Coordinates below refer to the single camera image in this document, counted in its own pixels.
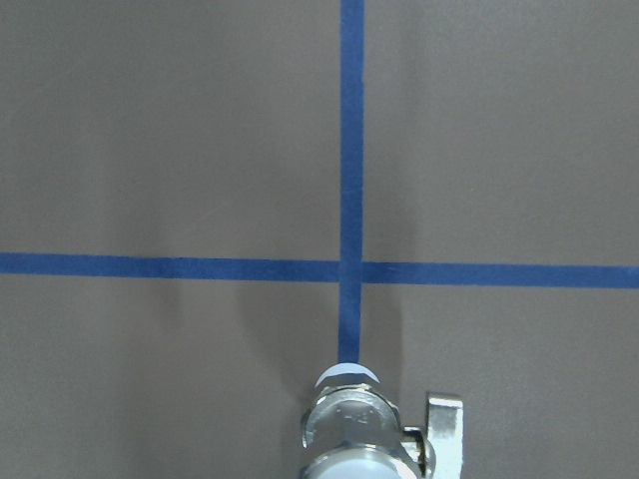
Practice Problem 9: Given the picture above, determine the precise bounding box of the chrome PPR ball valve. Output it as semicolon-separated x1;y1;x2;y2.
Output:
299;362;464;479

